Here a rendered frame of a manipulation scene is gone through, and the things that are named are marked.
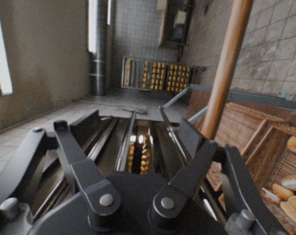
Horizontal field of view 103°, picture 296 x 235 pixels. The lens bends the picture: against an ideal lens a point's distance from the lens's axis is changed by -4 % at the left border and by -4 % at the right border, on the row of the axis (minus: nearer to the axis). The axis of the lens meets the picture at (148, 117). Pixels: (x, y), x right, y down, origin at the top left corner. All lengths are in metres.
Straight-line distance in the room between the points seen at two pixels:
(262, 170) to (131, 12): 5.45
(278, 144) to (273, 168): 0.15
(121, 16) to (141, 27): 0.77
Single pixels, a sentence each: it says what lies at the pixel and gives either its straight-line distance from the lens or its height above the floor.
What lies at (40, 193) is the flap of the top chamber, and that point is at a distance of 0.92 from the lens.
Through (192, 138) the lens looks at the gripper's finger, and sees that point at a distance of 0.16.
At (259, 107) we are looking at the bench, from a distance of 1.06.
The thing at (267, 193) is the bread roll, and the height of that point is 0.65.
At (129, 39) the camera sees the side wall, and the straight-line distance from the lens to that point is 5.36.
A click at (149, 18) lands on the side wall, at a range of 5.53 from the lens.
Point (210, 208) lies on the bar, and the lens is 0.35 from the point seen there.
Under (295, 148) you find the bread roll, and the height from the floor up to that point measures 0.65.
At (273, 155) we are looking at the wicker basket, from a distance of 0.90.
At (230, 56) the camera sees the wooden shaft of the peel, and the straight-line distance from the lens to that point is 0.28.
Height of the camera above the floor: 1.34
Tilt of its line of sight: 4 degrees down
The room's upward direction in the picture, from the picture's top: 84 degrees counter-clockwise
